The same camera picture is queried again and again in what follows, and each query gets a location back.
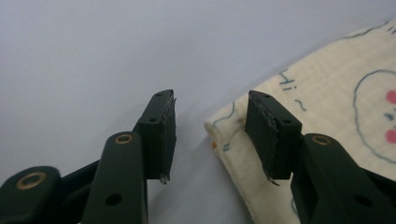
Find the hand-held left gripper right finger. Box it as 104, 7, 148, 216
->
245, 90, 396, 224

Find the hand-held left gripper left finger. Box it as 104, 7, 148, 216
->
80, 89, 177, 224

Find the cream cloth with cartoon print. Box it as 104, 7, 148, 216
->
204, 18, 396, 224

